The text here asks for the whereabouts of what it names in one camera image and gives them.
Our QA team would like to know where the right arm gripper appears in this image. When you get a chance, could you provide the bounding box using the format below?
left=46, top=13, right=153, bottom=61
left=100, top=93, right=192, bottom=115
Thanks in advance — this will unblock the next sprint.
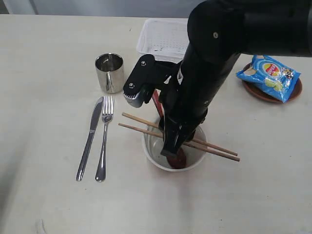
left=160, top=45, right=240, bottom=157

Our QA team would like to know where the wooden chopstick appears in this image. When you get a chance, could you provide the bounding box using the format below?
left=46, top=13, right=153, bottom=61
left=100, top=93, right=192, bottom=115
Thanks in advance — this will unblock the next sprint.
left=118, top=123, right=240, bottom=162
left=122, top=112, right=238, bottom=157

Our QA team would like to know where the reddish brown wooden spoon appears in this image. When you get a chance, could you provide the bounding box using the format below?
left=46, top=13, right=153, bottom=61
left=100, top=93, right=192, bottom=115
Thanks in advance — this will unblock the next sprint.
left=152, top=90, right=187, bottom=169

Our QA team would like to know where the white bowl dark rim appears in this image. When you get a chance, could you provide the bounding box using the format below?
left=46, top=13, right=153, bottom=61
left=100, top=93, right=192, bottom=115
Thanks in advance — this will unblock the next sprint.
left=142, top=134, right=206, bottom=172

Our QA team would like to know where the silver metal fork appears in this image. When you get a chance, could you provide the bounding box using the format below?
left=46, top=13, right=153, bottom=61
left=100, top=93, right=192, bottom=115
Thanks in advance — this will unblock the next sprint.
left=95, top=96, right=114, bottom=182

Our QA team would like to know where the silver table knife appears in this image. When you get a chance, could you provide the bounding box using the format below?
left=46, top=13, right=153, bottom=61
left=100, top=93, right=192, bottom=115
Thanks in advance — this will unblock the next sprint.
left=76, top=97, right=104, bottom=181

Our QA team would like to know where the brown round plate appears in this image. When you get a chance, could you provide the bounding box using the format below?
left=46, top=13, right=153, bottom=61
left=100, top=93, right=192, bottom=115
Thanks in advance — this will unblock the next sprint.
left=236, top=57, right=302, bottom=103

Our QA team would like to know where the white perforated plastic basket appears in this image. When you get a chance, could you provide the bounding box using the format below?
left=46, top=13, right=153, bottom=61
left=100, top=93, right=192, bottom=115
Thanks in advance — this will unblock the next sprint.
left=136, top=18, right=189, bottom=63

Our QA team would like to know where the shiny metal container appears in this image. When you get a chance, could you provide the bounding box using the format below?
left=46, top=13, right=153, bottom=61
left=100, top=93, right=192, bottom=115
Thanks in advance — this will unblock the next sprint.
left=95, top=53, right=125, bottom=94

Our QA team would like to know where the blue chips bag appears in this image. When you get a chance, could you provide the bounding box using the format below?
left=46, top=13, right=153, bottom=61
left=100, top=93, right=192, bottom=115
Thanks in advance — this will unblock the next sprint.
left=236, top=55, right=301, bottom=103

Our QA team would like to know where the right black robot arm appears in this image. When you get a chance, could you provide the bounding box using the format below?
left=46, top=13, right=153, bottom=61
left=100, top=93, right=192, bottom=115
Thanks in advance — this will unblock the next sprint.
left=160, top=0, right=312, bottom=157

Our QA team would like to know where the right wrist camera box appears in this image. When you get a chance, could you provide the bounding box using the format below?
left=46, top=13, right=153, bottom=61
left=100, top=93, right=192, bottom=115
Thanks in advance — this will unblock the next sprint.
left=123, top=54, right=181, bottom=108

